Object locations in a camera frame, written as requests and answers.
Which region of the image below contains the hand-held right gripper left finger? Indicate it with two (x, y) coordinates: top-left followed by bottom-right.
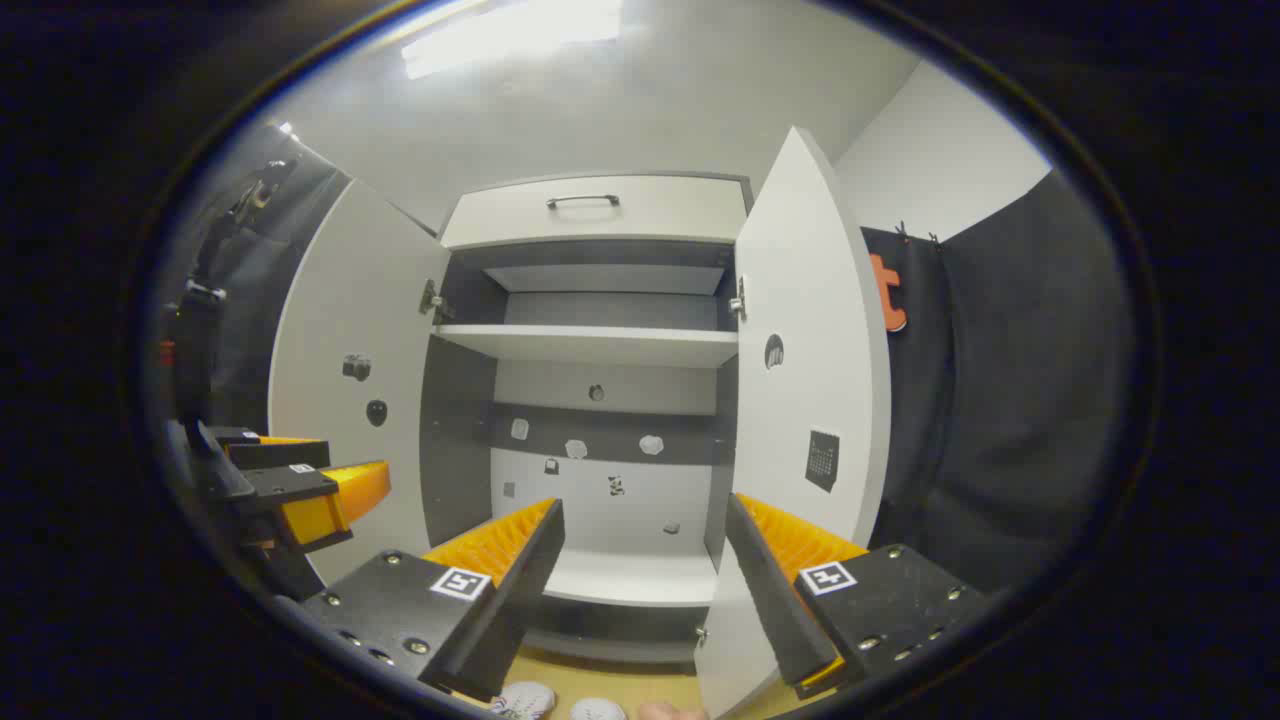
(300, 498), (566, 703)

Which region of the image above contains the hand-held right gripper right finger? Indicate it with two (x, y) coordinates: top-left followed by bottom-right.
(725, 492), (991, 701)

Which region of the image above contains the white shoe cabinet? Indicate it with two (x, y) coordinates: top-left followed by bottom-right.
(268, 125), (893, 719)

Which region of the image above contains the white cabinet door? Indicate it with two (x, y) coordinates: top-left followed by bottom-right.
(268, 180), (451, 586)
(695, 125), (893, 719)

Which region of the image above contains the white cabinet bottom board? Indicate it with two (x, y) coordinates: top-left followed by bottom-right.
(545, 548), (719, 608)

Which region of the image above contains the white cabinet shelf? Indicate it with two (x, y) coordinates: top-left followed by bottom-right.
(432, 322), (739, 369)
(483, 265), (726, 296)

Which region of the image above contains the white cabinet drawer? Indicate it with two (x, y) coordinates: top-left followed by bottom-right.
(440, 175), (749, 251)

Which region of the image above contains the black stand with clamp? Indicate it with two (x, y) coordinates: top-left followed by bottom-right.
(160, 158), (296, 426)

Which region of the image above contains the black backdrop cloth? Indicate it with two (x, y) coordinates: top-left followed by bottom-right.
(165, 125), (351, 431)
(860, 170), (1136, 591)

